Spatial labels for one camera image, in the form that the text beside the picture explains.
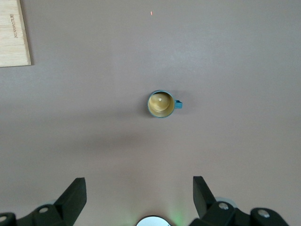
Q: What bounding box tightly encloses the teal cup with yellow inside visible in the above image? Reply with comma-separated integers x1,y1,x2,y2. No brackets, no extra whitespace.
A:
147,89,183,119

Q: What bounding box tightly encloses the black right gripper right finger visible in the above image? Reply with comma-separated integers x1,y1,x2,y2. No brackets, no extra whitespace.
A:
189,176,290,226

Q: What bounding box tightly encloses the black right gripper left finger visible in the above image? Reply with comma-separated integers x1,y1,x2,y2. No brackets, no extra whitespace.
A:
0,178,87,226

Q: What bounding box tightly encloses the wooden cutting board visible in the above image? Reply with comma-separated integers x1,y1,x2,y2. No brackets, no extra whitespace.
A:
0,0,32,68

